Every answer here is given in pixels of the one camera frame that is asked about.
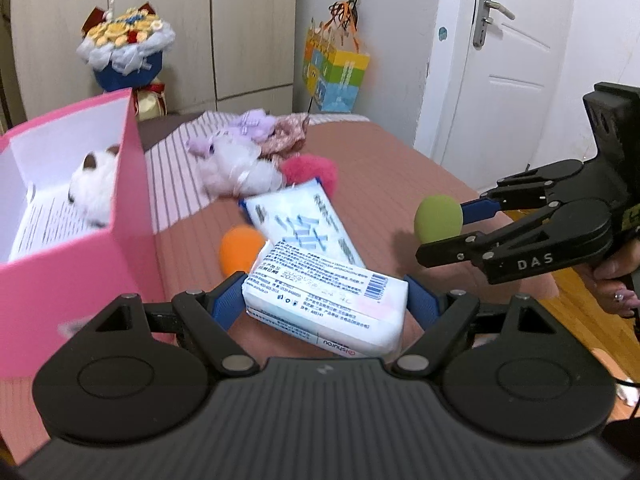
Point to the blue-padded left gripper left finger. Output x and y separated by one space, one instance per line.
204 321

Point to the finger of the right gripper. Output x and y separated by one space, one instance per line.
481 209
460 249

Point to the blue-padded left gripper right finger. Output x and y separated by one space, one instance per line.
444 319

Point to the green makeup sponge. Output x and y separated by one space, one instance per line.
437 217

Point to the orange makeup sponge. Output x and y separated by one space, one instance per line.
239 248

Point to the white wipes pack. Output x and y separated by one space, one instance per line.
345 309

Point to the white tissue pack blue print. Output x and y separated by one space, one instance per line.
302 215

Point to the pink fluffy pompom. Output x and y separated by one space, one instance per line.
303 168

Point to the white brown plush toy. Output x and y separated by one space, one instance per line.
92 186

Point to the person's right hand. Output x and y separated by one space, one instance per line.
605 281

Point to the white door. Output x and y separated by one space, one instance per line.
483 111

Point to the pink cardboard box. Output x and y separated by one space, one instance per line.
47 288

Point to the pink floral scrunchie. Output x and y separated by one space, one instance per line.
288 136

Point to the purple plush toy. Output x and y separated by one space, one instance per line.
254 125

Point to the colourful paper gift bag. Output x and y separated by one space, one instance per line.
335 59

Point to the yellow flower bouquet blue wrap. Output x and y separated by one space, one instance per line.
127 52

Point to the beige wardrobe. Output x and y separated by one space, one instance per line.
227 55

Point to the silver door handle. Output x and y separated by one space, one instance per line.
483 19

